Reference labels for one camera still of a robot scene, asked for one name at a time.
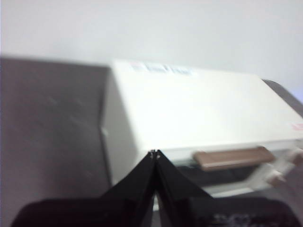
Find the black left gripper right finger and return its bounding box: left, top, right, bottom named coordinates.
left=155, top=148, right=302, bottom=227

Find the cream Toshiba toaster oven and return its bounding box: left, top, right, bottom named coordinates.
left=101, top=59, right=303, bottom=211

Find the blue printed label sticker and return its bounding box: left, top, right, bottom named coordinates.
left=130, top=61, right=197, bottom=77

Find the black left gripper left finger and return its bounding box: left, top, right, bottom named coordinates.
left=10, top=149, right=156, bottom=227

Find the beige oven door handle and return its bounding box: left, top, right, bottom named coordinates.
left=193, top=146, right=276, bottom=171

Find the glass oven door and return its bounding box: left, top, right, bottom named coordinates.
left=163, top=141, right=303, bottom=198

